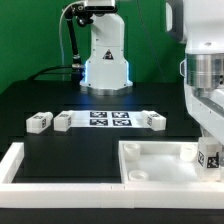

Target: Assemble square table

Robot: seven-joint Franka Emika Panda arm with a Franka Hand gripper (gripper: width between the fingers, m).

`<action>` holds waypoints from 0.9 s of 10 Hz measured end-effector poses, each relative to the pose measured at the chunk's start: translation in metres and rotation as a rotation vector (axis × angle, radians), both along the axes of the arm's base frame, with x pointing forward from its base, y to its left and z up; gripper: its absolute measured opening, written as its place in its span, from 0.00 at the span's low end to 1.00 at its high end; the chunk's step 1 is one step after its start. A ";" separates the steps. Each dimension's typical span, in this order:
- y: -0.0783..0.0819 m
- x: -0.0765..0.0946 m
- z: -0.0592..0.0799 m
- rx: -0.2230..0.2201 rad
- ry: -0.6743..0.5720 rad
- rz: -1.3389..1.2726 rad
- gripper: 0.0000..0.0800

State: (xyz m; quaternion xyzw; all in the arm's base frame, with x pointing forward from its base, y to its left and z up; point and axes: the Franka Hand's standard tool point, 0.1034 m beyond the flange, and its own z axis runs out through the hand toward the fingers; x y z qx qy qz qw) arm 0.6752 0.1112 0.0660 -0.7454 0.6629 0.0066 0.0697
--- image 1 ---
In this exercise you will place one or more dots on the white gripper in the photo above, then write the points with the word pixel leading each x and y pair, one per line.
pixel 206 112

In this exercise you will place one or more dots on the white square table top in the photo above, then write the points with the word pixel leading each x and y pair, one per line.
pixel 158 161

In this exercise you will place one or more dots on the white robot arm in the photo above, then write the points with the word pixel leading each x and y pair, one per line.
pixel 199 24

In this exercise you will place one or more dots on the white U-shaped obstacle fence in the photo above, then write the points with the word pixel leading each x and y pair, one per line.
pixel 194 195

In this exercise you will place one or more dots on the paper sheet with tags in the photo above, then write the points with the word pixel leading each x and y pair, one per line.
pixel 108 119

